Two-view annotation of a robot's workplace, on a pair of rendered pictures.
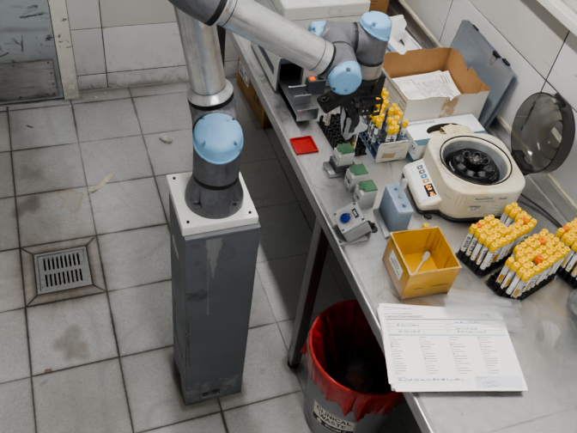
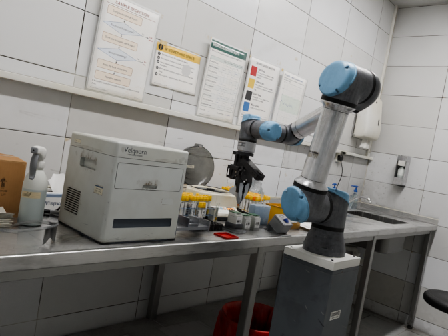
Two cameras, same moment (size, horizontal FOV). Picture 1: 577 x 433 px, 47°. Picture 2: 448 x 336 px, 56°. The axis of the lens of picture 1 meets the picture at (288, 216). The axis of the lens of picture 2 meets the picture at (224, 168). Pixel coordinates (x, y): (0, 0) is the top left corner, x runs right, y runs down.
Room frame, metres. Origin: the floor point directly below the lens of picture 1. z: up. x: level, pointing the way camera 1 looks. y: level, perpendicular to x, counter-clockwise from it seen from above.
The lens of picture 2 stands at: (2.12, 1.44, 1.21)
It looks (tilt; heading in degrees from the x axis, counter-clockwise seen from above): 3 degrees down; 248
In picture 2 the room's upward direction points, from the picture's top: 10 degrees clockwise
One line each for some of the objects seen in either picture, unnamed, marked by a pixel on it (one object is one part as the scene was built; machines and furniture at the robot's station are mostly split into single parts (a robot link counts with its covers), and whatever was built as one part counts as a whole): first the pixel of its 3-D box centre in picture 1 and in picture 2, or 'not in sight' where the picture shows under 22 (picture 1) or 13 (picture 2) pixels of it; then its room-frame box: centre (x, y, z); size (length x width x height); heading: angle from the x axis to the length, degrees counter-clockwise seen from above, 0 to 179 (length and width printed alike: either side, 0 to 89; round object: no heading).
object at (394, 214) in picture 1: (395, 210); (258, 215); (1.22, -0.27, 0.92); 0.10 x 0.07 x 0.10; 20
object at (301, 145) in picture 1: (303, 145); (226, 235); (1.48, -0.01, 0.88); 0.07 x 0.07 x 0.01; 26
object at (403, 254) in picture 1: (420, 262); (283, 216); (1.06, -0.33, 0.93); 0.13 x 0.13 x 0.10; 22
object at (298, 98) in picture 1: (296, 93); (183, 223); (1.67, 0.04, 0.92); 0.21 x 0.07 x 0.05; 26
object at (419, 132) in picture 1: (445, 137); not in sight; (1.57, -0.42, 0.92); 0.24 x 0.12 x 0.10; 116
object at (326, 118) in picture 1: (344, 123); (203, 214); (1.55, -0.12, 0.93); 0.17 x 0.09 x 0.11; 26
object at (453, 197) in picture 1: (463, 175); (211, 201); (1.39, -0.46, 0.94); 0.30 x 0.24 x 0.12; 107
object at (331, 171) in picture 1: (341, 165); (233, 227); (1.40, -0.12, 0.89); 0.09 x 0.05 x 0.04; 116
